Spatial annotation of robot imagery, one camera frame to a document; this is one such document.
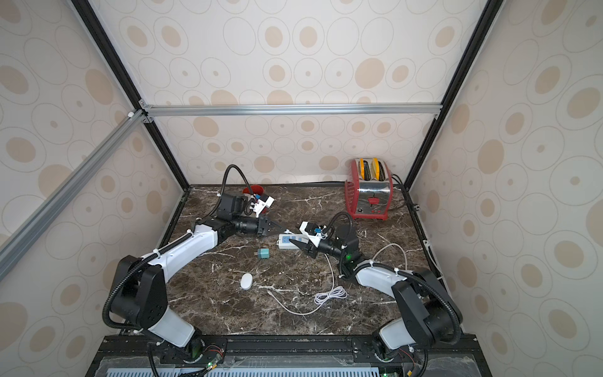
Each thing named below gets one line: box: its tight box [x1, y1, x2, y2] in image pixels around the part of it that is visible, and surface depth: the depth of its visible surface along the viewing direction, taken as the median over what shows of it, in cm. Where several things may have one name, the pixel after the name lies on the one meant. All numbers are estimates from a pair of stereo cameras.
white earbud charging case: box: [240, 272, 253, 291], surface depth 89 cm
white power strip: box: [276, 234, 309, 249], surface depth 99 cm
